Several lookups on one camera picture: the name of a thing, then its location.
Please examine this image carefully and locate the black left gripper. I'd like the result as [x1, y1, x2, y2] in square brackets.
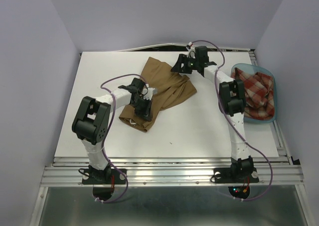
[130, 97, 152, 122]

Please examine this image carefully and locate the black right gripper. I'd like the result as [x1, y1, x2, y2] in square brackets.
[169, 53, 199, 74]

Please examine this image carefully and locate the tan brown skirt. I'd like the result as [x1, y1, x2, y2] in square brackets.
[119, 57, 197, 132]

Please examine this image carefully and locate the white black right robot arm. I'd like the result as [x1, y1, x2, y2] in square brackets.
[171, 43, 254, 184]

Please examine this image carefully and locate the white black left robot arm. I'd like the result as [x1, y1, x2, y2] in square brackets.
[72, 78, 157, 185]

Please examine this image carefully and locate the teal plastic basket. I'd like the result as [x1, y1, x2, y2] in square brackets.
[231, 63, 277, 123]

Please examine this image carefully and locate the red plaid skirt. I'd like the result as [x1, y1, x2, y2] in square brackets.
[231, 67, 275, 121]

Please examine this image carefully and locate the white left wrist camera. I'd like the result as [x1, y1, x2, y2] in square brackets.
[143, 87, 158, 100]

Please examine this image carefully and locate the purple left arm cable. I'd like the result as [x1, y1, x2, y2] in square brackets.
[100, 73, 142, 204]

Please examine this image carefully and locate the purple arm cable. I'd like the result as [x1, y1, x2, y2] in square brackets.
[187, 39, 274, 202]
[100, 73, 142, 204]

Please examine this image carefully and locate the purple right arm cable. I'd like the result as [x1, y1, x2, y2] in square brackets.
[187, 39, 274, 202]

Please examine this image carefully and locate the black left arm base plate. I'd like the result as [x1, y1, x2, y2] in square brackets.
[78, 166, 126, 185]

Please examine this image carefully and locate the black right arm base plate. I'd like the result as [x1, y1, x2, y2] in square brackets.
[210, 167, 259, 184]

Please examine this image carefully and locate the aluminium table frame rail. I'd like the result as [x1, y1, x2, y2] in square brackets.
[30, 51, 315, 226]

